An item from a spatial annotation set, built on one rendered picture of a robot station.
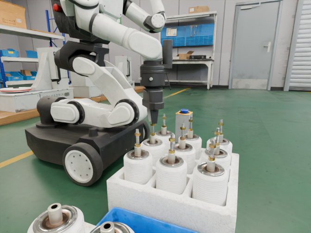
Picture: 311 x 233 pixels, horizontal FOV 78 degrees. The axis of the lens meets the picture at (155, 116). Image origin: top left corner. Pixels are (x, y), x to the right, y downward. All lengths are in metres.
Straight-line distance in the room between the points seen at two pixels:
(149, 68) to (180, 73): 5.20
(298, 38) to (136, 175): 5.44
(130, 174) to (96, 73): 0.58
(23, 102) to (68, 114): 1.39
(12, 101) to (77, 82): 1.17
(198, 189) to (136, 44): 0.47
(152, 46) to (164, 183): 0.42
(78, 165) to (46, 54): 2.17
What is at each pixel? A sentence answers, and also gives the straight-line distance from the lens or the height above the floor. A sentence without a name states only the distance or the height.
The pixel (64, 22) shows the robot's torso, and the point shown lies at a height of 0.75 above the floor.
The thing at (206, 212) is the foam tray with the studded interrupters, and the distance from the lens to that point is 0.57.
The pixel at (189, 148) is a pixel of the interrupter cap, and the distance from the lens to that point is 0.70.
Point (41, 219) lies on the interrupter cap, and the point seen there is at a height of 0.25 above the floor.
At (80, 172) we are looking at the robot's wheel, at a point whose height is 0.07.
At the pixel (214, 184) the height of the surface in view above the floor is 0.23.
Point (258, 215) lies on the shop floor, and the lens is 0.89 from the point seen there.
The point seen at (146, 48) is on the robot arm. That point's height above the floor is 0.59.
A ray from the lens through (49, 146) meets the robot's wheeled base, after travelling 1.16.
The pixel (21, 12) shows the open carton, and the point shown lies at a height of 1.82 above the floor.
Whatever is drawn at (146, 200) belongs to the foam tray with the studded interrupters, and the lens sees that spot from 0.62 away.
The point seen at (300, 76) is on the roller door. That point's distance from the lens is 5.77.
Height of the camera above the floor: 0.53
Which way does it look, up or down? 14 degrees down
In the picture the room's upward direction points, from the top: straight up
